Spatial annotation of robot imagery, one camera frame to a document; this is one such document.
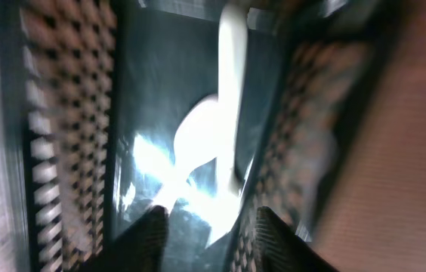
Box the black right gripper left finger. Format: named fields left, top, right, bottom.
left=95, top=206, right=168, bottom=272

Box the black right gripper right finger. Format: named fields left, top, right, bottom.
left=255, top=206, right=338, bottom=272

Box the white spork rounded head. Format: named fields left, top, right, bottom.
left=153, top=94, right=239, bottom=211

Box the white plastic fork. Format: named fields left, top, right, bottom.
left=206, top=2, right=248, bottom=247

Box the dark green plastic basket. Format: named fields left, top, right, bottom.
left=0, top=0, right=391, bottom=271

